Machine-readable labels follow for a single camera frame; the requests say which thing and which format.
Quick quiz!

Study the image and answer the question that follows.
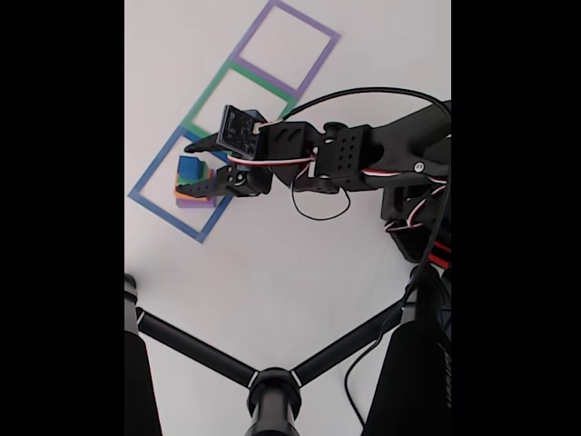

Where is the green cube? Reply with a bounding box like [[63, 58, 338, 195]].
[[176, 161, 212, 188]]

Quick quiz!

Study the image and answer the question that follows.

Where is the small blue cube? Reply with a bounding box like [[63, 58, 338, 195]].
[[177, 155, 203, 181]]

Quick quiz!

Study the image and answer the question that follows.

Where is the large purple block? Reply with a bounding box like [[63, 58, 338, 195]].
[[175, 194, 218, 210]]

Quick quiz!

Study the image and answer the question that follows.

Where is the orange block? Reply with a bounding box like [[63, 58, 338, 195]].
[[173, 168, 214, 202]]

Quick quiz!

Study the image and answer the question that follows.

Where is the green tape square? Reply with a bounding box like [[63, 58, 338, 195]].
[[181, 57, 299, 137]]

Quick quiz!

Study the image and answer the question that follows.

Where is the purple tape square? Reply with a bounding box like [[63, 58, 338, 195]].
[[230, 0, 341, 100]]

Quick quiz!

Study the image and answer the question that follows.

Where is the blue tape square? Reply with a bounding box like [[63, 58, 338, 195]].
[[128, 126, 231, 244]]

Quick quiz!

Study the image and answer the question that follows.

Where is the red clamp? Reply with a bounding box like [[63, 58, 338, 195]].
[[426, 242, 452, 269]]

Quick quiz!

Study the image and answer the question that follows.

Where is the black tripod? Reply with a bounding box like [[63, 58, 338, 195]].
[[124, 272, 452, 436]]

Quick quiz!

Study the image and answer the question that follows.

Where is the red white servo cable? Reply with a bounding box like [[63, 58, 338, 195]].
[[226, 120, 449, 183], [384, 181, 449, 235]]

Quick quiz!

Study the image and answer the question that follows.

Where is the blue camera circuit board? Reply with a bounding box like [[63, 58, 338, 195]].
[[216, 104, 268, 160]]

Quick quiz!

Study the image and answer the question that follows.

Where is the thin black looped cable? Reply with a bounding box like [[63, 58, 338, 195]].
[[291, 174, 351, 223]]

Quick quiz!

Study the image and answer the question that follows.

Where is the long black cable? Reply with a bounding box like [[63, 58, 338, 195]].
[[281, 87, 452, 428]]

